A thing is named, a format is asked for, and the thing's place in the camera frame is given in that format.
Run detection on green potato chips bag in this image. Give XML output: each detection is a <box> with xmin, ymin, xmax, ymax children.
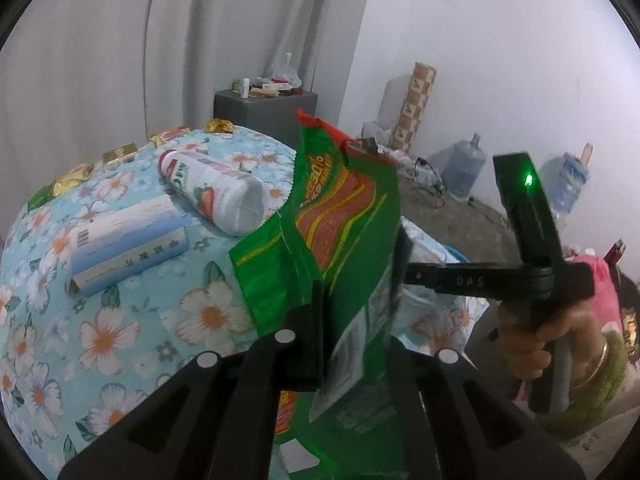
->
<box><xmin>231</xmin><ymin>114</ymin><xmax>407</xmax><ymax>479</ymax></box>

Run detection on white strawberry drink bottle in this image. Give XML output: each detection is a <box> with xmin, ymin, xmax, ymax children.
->
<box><xmin>158</xmin><ymin>150</ymin><xmax>266</xmax><ymax>236</ymax></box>

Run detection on person's right hand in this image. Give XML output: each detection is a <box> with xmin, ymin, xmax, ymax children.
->
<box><xmin>498</xmin><ymin>302</ymin><xmax>606</xmax><ymax>385</ymax></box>

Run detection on empty blue water jug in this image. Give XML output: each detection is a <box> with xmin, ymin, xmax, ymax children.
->
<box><xmin>442</xmin><ymin>132</ymin><xmax>487</xmax><ymax>200</ymax></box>

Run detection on blue jug on dispenser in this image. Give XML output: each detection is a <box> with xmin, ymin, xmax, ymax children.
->
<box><xmin>541</xmin><ymin>153</ymin><xmax>589</xmax><ymax>217</ymax></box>

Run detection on patterned wallpaper roll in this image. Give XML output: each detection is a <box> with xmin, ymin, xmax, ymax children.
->
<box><xmin>390</xmin><ymin>62</ymin><xmax>437</xmax><ymax>153</ymax></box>

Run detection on grey storage box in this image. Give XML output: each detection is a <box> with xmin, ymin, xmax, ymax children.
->
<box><xmin>214</xmin><ymin>90</ymin><xmax>318</xmax><ymax>148</ymax></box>

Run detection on white blue medicine box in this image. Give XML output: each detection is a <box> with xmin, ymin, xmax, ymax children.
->
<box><xmin>70</xmin><ymin>195</ymin><xmax>189</xmax><ymax>296</ymax></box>

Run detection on floral blue tablecloth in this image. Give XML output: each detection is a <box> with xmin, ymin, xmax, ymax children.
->
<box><xmin>1</xmin><ymin>127</ymin><xmax>488</xmax><ymax>479</ymax></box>

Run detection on grey curtain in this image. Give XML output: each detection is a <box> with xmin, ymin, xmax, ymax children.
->
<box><xmin>0</xmin><ymin>0</ymin><xmax>379</xmax><ymax>181</ymax></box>

